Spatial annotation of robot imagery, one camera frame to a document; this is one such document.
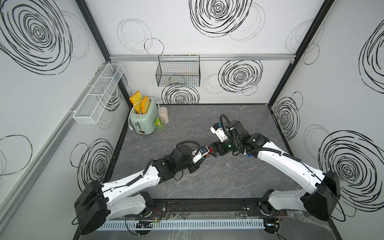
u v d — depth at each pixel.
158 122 1.02
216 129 0.67
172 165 0.58
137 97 0.96
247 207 0.74
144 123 0.95
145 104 0.91
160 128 1.03
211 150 0.66
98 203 0.40
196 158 0.64
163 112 1.02
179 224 0.96
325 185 0.40
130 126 1.01
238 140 0.57
